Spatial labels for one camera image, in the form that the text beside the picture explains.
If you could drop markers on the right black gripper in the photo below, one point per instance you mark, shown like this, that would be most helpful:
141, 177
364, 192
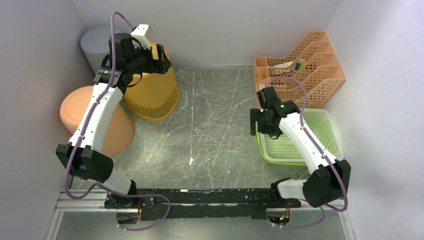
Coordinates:
256, 114

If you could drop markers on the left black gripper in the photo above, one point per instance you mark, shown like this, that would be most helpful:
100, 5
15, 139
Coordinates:
161, 66

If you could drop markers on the green plastic basin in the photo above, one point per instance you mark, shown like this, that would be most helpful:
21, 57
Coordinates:
282, 151

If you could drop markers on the yellow mesh waste basket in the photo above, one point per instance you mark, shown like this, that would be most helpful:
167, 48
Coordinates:
153, 96

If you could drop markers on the large grey plastic bucket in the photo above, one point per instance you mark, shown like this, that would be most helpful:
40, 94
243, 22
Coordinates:
95, 45

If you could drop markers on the orange plastic bucket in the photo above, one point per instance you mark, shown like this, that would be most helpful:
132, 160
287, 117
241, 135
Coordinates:
120, 128

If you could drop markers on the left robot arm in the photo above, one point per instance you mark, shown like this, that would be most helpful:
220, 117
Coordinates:
82, 156

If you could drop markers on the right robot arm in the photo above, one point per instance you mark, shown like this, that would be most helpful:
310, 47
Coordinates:
329, 178

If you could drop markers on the orange plastic file organizer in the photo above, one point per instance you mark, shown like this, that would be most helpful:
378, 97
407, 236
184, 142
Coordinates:
319, 78

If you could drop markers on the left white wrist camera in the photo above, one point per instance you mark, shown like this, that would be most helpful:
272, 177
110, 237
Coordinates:
142, 34

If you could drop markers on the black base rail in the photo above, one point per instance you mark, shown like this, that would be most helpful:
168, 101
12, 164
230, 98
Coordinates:
153, 204

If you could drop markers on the aluminium frame rail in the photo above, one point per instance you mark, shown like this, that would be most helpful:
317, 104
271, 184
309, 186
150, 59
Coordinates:
87, 219

